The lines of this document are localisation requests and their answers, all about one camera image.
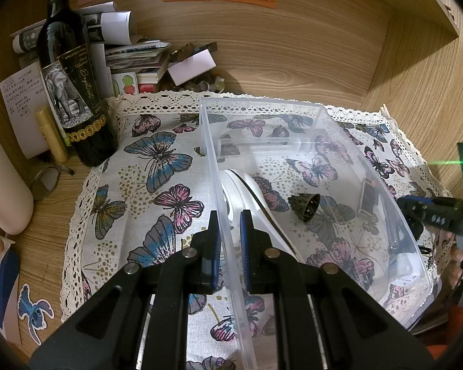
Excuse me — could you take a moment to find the white handwritten note paper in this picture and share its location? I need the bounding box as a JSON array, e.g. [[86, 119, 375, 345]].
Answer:
[[0, 65, 49, 159]]

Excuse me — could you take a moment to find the blue cartoon sticker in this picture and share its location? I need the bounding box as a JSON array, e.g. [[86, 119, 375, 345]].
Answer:
[[16, 282, 55, 344]]

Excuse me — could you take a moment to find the fruit print card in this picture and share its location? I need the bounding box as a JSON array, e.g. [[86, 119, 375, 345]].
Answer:
[[111, 72, 140, 97]]

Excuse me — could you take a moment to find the person's right hand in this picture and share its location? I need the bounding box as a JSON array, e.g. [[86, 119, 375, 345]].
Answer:
[[448, 245, 463, 288]]

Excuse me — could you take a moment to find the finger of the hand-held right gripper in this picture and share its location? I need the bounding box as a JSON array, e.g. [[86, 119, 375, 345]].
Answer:
[[397, 195, 458, 236]]

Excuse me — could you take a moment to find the pile of coins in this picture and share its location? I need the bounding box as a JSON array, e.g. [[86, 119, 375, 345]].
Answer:
[[161, 76, 227, 94]]

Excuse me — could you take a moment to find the gold lipstick tube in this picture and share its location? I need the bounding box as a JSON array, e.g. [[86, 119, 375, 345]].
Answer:
[[35, 107, 70, 165]]

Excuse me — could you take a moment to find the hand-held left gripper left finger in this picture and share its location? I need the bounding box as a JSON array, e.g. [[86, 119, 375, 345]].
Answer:
[[29, 210, 226, 370]]

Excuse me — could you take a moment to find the dark wine bottle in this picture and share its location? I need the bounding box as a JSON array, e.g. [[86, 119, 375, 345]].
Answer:
[[36, 0, 119, 168]]

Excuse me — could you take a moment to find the stack of papers and books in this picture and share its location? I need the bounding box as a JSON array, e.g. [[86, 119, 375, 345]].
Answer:
[[11, 1, 171, 94]]

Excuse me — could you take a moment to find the white round compact mirror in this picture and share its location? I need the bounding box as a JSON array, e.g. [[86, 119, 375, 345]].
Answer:
[[219, 168, 298, 263]]

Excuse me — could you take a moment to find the blue and white card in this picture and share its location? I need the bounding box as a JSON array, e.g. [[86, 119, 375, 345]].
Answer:
[[0, 238, 23, 344]]

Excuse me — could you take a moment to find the small dark perfume bottle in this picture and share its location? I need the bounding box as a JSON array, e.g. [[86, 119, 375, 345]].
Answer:
[[358, 178, 379, 215]]

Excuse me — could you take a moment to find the clear plastic storage box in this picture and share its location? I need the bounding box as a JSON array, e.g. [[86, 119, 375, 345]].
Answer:
[[198, 97, 435, 370]]

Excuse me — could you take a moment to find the small round hand mirror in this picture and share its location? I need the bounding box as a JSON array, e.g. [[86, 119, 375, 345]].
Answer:
[[30, 165, 77, 202]]

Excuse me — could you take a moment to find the small white paper box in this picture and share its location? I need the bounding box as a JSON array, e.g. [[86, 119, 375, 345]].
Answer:
[[167, 49, 217, 86]]

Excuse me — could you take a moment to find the butterfly print lace cloth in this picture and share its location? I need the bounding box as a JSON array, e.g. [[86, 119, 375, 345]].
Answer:
[[59, 90, 455, 370]]

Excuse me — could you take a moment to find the cream plastic bottle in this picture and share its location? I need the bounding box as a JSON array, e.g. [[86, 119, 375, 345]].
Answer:
[[0, 119, 35, 236]]

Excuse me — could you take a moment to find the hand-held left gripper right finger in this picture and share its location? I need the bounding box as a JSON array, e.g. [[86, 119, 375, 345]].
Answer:
[[240, 209, 435, 370]]

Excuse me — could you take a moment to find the orange cloth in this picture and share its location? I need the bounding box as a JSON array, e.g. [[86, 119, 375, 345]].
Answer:
[[424, 304, 463, 370]]

